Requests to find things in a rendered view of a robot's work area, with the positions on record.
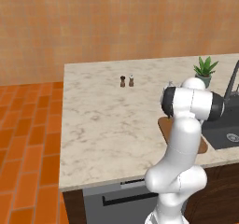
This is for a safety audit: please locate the dark grey tap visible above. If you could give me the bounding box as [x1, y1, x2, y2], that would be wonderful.
[222, 60, 239, 103]

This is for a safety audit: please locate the grey dishwasher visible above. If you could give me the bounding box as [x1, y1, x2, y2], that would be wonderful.
[82, 177, 188, 224]

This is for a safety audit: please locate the dark grey sink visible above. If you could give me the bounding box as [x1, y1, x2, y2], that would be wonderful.
[201, 93, 239, 151]

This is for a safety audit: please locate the dark wooden cupboard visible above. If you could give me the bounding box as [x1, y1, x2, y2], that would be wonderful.
[62, 162, 239, 224]

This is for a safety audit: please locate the brown wooden cutting board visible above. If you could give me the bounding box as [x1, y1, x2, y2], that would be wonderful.
[157, 116, 209, 155]

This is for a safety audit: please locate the green potted plant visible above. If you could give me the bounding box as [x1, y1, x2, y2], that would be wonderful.
[192, 56, 219, 89]

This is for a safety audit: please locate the black dishwasher handle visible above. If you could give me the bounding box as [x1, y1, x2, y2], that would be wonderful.
[102, 191, 160, 207]

